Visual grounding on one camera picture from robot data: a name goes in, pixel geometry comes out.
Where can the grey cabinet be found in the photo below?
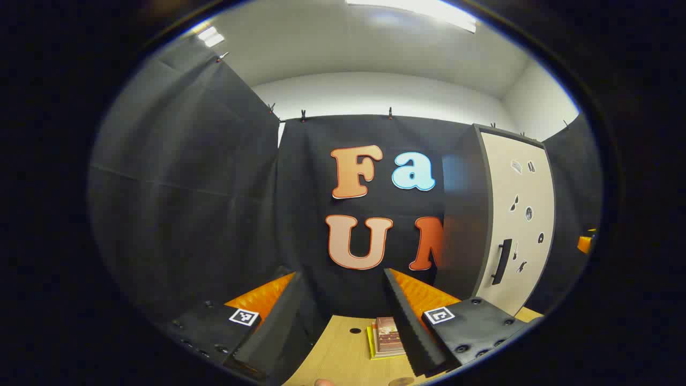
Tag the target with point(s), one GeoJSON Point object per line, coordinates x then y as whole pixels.
{"type": "Point", "coordinates": [463, 241]}

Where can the stack of books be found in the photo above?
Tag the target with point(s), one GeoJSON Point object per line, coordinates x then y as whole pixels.
{"type": "Point", "coordinates": [387, 335]}

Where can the long ceiling light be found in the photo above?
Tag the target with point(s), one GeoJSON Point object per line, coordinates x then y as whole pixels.
{"type": "Point", "coordinates": [429, 10]}

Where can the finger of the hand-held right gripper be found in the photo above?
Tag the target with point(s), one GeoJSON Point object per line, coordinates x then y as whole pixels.
{"type": "Point", "coordinates": [584, 244]}

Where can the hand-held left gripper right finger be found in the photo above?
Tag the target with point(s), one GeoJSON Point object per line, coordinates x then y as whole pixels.
{"type": "Point", "coordinates": [410, 327]}

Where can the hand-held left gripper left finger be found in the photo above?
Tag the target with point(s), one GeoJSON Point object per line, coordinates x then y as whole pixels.
{"type": "Point", "coordinates": [278, 321]}

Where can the row of cloth clips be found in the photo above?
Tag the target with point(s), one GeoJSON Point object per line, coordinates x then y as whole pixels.
{"type": "Point", "coordinates": [390, 113]}

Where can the black backdrop cloth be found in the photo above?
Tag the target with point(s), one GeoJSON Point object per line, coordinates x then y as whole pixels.
{"type": "Point", "coordinates": [187, 187]}

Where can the small ceiling light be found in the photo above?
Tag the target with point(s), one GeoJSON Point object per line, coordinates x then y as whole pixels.
{"type": "Point", "coordinates": [210, 36]}

